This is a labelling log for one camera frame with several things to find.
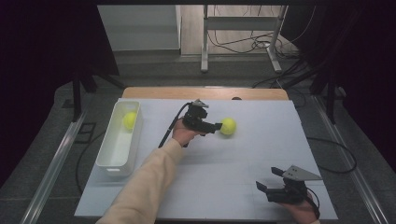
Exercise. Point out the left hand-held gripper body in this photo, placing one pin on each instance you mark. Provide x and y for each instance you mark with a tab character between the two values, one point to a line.
196	119

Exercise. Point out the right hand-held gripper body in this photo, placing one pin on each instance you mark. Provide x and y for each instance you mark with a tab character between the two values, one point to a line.
288	194

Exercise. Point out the yellow tennis ball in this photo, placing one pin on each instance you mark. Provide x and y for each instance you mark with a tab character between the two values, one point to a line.
229	126
130	120

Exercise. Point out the white plastic bin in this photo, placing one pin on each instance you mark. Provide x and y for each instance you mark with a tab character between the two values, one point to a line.
120	146

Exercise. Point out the person's left hand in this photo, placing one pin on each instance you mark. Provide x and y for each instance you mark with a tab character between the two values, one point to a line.
183	133

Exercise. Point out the person's right hand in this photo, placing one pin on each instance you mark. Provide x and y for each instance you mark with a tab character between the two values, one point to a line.
303	213

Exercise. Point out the wooden table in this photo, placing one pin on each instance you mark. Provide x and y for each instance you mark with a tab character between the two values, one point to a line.
202	93

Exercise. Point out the white board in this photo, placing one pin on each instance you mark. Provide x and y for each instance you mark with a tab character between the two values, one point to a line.
249	155

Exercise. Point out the black tripod stand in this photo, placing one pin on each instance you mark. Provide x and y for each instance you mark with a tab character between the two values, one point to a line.
330	93
77	93

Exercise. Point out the grey metal stand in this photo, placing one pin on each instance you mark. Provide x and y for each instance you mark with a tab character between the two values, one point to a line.
241	23

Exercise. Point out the white panel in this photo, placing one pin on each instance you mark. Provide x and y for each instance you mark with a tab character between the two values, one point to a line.
138	28

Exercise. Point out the dark curtain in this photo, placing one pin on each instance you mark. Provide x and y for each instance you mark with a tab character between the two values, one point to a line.
37	62
367	62

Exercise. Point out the metal floor rail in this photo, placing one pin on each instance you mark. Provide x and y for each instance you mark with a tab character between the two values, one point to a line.
348	155
53	168

